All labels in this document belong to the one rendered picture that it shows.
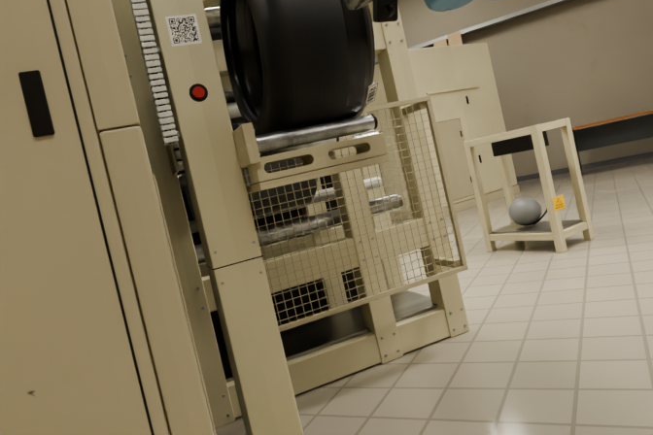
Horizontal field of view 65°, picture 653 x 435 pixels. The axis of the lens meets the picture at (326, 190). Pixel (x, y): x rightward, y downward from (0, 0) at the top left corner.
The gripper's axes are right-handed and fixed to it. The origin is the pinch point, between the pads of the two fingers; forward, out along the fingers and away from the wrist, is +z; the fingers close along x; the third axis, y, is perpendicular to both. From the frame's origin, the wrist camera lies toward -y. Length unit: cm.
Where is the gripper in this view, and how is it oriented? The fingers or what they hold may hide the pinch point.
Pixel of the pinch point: (354, 8)
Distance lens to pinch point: 120.9
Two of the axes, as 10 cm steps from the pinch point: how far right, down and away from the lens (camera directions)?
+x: -9.1, 2.2, -3.5
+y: -2.6, -9.6, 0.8
